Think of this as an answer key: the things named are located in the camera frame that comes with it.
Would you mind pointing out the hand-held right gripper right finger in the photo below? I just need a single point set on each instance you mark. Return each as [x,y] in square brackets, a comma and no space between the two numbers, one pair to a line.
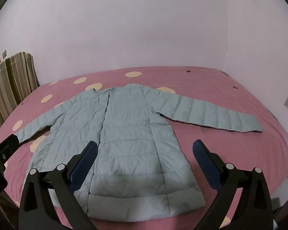
[204,159]

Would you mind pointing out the light blue puffer jacket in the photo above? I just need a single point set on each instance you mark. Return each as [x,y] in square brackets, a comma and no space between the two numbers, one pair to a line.
[124,129]

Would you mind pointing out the pink polka dot bed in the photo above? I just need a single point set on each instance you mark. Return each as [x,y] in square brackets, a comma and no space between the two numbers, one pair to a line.
[230,148]

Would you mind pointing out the striped headboard cushion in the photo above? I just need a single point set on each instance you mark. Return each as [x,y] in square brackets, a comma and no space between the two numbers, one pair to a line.
[12,83]

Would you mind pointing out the wall switch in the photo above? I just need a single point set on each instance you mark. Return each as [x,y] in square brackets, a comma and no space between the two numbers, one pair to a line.
[4,54]

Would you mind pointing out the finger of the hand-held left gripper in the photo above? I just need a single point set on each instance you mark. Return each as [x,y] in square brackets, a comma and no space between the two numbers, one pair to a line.
[7,148]

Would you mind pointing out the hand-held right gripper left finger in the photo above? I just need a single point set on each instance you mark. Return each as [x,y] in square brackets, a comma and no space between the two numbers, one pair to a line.
[86,158]

